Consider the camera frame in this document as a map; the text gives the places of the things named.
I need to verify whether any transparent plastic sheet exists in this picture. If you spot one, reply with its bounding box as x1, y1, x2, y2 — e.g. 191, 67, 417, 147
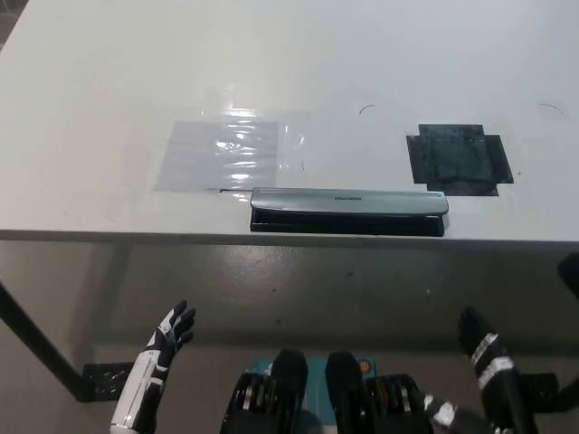
155, 107, 313, 194

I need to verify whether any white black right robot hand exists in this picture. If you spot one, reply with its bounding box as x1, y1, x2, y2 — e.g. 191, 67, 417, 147
422, 306, 540, 434

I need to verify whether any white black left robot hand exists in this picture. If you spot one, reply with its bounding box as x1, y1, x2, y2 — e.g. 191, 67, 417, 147
109, 299, 197, 429

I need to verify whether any black teal robot torso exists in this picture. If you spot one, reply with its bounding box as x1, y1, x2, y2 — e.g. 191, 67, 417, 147
220, 347, 436, 434

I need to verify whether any black tape patch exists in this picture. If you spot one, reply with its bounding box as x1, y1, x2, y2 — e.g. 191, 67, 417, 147
405, 123, 516, 198

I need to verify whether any black metal table leg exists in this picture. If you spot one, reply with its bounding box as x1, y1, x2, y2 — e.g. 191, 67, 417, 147
0, 280, 139, 403

